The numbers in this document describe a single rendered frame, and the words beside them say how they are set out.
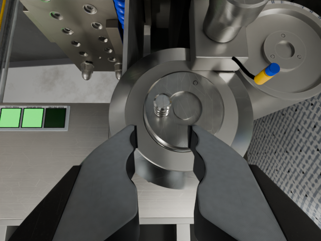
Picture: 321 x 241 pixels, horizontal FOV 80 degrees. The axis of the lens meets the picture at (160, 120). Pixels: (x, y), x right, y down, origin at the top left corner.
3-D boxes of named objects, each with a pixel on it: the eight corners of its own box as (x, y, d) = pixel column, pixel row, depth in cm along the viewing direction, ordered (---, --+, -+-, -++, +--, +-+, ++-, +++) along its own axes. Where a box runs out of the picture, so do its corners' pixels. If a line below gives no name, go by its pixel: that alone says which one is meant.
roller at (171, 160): (234, 60, 21) (243, 171, 18) (191, 115, 46) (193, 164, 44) (126, 59, 20) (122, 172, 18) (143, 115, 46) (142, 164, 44)
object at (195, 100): (231, 145, 17) (147, 153, 17) (224, 146, 19) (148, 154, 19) (218, 66, 19) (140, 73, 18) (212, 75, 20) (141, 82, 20)
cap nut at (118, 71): (125, 62, 54) (125, 77, 53) (127, 68, 58) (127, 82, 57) (112, 62, 54) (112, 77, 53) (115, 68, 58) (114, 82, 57)
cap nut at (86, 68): (91, 62, 54) (90, 77, 53) (95, 68, 57) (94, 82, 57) (78, 62, 54) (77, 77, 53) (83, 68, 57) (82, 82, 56)
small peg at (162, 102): (172, 109, 15) (154, 111, 15) (170, 117, 17) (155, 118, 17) (170, 92, 15) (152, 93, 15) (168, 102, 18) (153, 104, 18)
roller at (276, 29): (329, 3, 23) (348, 100, 21) (239, 84, 48) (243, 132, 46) (229, 1, 23) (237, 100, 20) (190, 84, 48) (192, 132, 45)
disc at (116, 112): (247, 48, 21) (261, 189, 18) (245, 50, 22) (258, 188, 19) (112, 46, 21) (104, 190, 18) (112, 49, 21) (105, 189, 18)
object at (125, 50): (131, -62, 25) (126, 73, 21) (143, 45, 48) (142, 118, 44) (127, -62, 25) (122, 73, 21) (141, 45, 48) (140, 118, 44)
